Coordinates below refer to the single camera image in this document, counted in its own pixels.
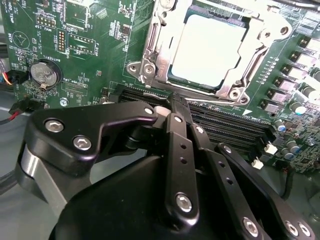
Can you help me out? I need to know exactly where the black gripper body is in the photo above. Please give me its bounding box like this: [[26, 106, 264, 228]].
[[48, 154, 251, 240]]

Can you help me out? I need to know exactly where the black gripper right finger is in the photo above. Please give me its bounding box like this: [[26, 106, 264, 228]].
[[180, 96, 316, 240]]

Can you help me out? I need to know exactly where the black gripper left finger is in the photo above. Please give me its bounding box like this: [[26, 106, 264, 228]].
[[14, 93, 201, 227]]

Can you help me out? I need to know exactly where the thin metal locking lever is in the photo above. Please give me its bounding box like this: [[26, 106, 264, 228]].
[[142, 90, 176, 100]]

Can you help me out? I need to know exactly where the silver CPU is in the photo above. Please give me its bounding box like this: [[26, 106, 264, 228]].
[[169, 13, 248, 90]]

